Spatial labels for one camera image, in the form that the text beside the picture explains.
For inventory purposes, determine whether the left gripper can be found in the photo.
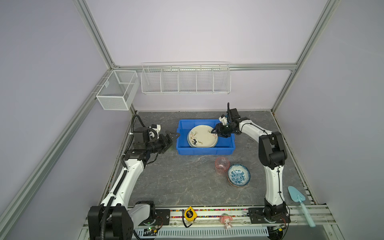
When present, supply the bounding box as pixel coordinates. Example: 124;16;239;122
145;130;180;154

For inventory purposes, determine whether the cream painted plate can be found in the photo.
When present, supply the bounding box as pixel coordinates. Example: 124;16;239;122
189;125;219;148

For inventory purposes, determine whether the blue patterned bowl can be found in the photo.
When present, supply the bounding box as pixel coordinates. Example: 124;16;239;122
227;164;251;188

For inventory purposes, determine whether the white watermelon plate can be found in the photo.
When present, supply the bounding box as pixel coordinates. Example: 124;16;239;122
187;133;194;148

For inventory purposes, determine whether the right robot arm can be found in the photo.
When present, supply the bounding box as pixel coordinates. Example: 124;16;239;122
212;104;291;224

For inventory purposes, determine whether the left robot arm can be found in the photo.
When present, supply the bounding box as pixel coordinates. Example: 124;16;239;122
87;114;180;240

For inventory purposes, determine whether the blue plastic bin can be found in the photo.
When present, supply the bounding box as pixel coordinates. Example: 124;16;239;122
176;119;236;156

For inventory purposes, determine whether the pink glass cup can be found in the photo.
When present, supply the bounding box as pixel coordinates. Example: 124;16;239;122
215;157;231;175

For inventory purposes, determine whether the white mesh basket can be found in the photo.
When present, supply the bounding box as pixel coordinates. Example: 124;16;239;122
96;70;140;111

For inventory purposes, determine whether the yellow tape measure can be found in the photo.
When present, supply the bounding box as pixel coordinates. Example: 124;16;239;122
182;207;198;228

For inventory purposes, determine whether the pink doll figurine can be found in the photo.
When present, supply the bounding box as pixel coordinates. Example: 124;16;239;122
220;214;233;230

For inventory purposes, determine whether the teal plastic trowel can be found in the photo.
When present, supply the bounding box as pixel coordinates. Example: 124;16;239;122
288;186;316;228

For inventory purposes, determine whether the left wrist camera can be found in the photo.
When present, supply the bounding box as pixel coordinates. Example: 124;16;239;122
149;124;161;140

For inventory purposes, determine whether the white wire wall rack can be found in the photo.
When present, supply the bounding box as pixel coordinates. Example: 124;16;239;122
141;62;232;95

